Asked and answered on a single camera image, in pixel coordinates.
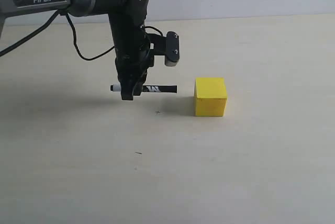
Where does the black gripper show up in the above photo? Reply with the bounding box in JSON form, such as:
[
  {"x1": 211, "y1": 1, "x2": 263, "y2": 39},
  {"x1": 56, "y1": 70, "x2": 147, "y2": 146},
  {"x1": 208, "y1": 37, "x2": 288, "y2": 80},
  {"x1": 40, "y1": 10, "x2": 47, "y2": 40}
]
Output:
[{"x1": 114, "y1": 29, "x2": 151, "y2": 101}]

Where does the black and white marker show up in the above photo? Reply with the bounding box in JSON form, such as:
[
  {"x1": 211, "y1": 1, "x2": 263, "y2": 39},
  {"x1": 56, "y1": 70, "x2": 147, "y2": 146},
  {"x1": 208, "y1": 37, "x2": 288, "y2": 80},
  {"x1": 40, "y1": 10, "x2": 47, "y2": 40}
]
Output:
[{"x1": 110, "y1": 84, "x2": 177, "y2": 93}]

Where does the yellow cube block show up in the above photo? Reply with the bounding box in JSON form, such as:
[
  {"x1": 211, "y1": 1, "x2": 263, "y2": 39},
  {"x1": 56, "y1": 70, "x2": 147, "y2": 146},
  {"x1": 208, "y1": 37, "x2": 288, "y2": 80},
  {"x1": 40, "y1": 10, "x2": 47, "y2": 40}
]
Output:
[{"x1": 194, "y1": 77, "x2": 228, "y2": 117}]

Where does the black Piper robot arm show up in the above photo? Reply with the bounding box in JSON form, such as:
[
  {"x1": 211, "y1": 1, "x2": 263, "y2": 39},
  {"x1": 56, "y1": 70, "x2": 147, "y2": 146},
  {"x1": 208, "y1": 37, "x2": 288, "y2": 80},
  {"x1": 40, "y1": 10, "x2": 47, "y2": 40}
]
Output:
[{"x1": 1, "y1": 0, "x2": 150, "y2": 100}]

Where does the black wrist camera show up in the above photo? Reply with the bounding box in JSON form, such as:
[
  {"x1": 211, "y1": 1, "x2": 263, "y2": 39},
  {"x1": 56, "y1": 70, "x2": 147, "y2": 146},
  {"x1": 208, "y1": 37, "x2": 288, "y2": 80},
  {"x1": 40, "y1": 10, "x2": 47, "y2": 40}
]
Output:
[{"x1": 149, "y1": 31, "x2": 180, "y2": 67}]

